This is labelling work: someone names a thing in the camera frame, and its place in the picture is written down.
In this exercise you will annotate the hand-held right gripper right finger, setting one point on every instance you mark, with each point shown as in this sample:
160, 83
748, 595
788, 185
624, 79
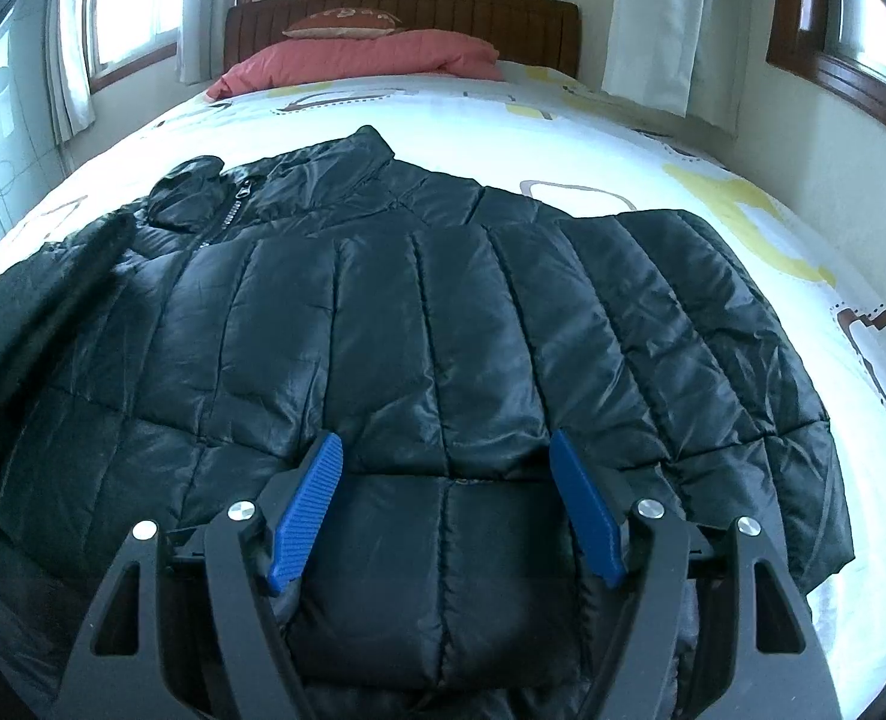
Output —
587, 499

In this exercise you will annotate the bed with patterned white sheet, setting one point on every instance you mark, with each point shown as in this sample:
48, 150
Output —
563, 150

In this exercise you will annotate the white curtain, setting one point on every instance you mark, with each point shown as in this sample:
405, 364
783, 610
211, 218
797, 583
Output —
68, 52
203, 7
660, 22

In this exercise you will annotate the pink pillow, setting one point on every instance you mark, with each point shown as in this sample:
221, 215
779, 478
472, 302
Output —
353, 60

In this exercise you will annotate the window with light frame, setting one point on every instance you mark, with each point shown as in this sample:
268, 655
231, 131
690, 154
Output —
131, 0

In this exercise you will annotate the brown wooden headboard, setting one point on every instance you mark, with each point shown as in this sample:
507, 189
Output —
488, 22

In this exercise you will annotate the small patterned brown cushion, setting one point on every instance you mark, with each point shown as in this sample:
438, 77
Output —
341, 21

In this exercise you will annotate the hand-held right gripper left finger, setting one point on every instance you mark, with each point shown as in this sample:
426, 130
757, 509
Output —
309, 499

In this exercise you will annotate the black puffer jacket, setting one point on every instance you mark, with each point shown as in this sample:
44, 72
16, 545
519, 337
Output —
413, 315

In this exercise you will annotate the window with brown wooden frame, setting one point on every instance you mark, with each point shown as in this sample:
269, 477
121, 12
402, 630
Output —
847, 30

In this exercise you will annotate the frosted glass panel with circles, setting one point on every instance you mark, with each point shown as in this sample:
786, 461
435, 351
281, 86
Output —
8, 150

